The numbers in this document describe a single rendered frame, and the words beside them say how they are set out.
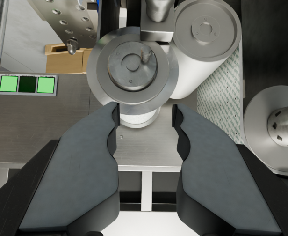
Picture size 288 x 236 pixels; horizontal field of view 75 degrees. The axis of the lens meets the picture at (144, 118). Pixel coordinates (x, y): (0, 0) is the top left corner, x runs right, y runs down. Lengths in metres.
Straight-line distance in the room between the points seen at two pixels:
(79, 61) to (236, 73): 2.56
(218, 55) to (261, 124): 0.13
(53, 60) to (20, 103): 2.36
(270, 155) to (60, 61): 2.84
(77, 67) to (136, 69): 2.52
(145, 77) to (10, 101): 0.56
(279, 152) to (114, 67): 0.29
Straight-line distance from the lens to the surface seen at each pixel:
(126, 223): 0.67
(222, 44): 0.36
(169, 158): 0.63
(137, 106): 0.29
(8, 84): 0.77
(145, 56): 0.28
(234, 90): 0.37
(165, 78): 0.30
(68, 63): 2.90
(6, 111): 0.76
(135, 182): 0.71
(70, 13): 0.61
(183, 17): 0.37
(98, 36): 0.35
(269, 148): 0.36
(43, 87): 0.71
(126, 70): 0.29
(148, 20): 0.31
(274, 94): 0.38
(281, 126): 0.34
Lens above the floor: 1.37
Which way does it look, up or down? 8 degrees down
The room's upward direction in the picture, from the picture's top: 178 degrees counter-clockwise
